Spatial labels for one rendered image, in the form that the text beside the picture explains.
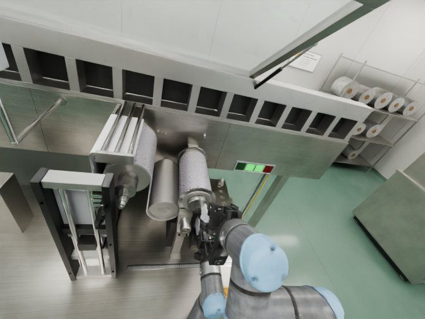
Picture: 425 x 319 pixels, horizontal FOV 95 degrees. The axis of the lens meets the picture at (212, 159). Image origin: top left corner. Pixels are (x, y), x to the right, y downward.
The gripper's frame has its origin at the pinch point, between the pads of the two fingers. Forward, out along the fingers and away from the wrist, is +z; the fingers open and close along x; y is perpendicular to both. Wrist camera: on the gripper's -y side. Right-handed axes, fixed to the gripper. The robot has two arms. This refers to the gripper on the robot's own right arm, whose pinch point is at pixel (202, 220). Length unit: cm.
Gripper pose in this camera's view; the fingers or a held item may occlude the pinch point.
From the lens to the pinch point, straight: 92.8
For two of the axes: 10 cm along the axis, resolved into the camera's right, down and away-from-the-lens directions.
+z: -1.5, -6.3, 7.6
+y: 2.6, -7.7, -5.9
